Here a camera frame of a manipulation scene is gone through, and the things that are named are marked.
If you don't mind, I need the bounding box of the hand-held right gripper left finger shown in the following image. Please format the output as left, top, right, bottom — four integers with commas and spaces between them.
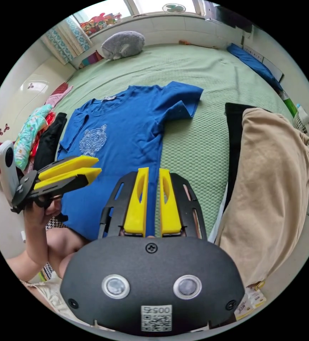
123, 167, 149, 238

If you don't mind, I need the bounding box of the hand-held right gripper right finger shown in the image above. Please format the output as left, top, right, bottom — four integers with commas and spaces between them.
159, 169, 182, 237

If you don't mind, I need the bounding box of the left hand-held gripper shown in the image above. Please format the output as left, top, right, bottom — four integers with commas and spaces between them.
11, 155, 102, 214

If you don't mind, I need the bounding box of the person's left forearm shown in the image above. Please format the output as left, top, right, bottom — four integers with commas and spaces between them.
6, 228, 51, 270

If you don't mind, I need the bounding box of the blue short sleeve shirt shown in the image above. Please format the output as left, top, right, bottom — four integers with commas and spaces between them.
57, 81, 204, 241

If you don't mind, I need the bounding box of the person's left hand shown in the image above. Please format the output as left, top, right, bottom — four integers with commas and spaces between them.
23, 196, 63, 232

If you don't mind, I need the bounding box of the colourful pile of clothes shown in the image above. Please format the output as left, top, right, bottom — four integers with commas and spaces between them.
13, 82, 74, 174

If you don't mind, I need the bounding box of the bed with green mat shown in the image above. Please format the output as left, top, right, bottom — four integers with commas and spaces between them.
44, 43, 297, 242

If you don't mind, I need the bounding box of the person's body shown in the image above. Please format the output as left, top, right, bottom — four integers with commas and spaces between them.
6, 216, 92, 321

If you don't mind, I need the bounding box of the white cupboard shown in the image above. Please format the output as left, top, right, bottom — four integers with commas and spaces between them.
0, 57, 76, 187

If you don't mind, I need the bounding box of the beige and black pile of clothes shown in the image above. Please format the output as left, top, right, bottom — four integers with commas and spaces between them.
213, 102, 309, 288

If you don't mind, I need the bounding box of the white and yellow packet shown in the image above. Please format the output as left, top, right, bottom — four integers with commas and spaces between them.
234, 282, 267, 321

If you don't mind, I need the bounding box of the patterned curtain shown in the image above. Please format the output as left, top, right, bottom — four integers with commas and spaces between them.
40, 15, 93, 65

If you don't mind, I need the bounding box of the grey plush cushion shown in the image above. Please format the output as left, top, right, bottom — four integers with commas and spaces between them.
101, 31, 146, 60

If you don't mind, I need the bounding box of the colourful toy heap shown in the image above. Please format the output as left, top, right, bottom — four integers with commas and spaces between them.
79, 12, 122, 37

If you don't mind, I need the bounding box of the blue pillow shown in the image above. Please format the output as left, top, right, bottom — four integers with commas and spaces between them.
226, 42, 284, 93

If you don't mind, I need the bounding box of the window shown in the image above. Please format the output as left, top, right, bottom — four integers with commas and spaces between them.
73, 0, 206, 25

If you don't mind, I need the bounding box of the green fan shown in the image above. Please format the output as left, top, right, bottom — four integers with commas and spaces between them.
161, 2, 186, 15

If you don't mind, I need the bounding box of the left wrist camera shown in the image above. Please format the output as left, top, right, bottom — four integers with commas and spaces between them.
0, 140, 20, 206

